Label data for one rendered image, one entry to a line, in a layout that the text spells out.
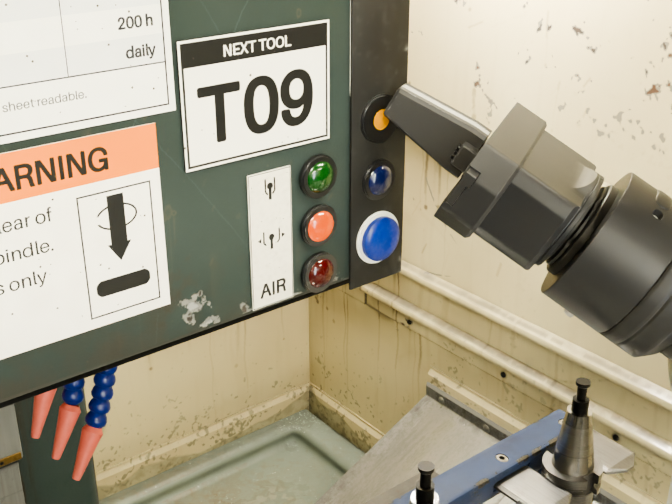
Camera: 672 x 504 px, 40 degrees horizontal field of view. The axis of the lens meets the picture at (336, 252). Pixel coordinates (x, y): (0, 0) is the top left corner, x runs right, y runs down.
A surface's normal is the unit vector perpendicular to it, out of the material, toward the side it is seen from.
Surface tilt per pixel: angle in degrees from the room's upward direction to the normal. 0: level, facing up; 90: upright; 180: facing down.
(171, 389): 90
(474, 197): 90
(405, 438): 25
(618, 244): 67
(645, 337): 106
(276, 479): 0
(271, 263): 90
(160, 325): 90
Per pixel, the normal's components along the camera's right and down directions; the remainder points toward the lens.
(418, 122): -0.36, 0.39
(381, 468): -0.32, -0.72
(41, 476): 0.62, 0.33
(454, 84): -0.78, 0.26
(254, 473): 0.00, -0.91
